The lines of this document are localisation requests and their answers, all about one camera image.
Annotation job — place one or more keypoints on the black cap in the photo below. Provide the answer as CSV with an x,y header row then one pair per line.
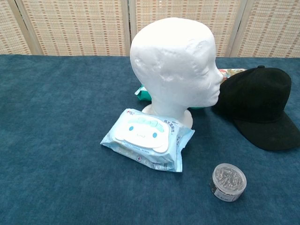
x,y
257,98

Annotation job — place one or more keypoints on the white foam mannequin head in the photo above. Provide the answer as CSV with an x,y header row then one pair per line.
x,y
173,58

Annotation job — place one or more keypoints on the pink card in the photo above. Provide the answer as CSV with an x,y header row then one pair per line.
x,y
143,95

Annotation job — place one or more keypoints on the light blue wet wipes pack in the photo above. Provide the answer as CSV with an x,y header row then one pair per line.
x,y
145,140

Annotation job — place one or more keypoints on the blue velvet table cover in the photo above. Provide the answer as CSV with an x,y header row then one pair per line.
x,y
58,117

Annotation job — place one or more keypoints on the woven bamboo screen panel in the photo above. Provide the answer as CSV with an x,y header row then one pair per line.
x,y
272,28
77,28
9,30
182,11

